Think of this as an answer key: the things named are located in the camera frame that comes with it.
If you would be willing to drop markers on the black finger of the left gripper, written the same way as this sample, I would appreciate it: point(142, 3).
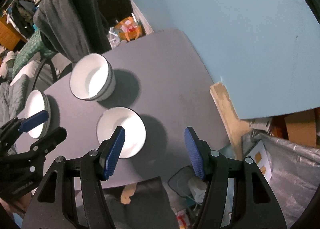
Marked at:
point(50, 141)

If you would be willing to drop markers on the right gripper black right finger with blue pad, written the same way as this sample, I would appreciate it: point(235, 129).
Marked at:
point(254, 203)

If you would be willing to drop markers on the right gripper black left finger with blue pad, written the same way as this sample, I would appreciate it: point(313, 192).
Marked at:
point(54, 206)

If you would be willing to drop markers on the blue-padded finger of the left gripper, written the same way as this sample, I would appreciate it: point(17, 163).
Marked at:
point(35, 120)

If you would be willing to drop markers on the stack of light blue bowls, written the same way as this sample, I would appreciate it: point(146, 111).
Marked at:
point(92, 78)

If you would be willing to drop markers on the light blue bowl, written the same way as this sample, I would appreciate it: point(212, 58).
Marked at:
point(129, 123)

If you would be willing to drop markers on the grey quilted comforter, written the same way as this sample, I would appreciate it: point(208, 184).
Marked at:
point(13, 98)

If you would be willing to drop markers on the white bed mattress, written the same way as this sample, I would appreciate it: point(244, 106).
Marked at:
point(45, 78)

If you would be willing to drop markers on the silver foil bag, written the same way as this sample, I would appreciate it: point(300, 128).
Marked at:
point(295, 172)

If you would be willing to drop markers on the green checkered cloth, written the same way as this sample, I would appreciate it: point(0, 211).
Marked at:
point(33, 46)

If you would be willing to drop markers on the wooden board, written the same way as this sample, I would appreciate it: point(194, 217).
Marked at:
point(235, 127)

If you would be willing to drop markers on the wooden wardrobe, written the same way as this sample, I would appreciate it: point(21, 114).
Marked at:
point(10, 38)

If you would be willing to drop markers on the cardboard box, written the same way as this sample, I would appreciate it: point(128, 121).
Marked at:
point(301, 127)

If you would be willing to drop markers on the clothes rack with clothes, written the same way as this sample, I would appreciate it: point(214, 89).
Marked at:
point(25, 1)

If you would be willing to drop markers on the black office chair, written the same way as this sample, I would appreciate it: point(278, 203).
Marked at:
point(87, 19)

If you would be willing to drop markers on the dark grey fleece blanket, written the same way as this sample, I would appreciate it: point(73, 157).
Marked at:
point(62, 19)

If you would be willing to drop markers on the orange bag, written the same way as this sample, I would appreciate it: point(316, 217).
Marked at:
point(129, 29)

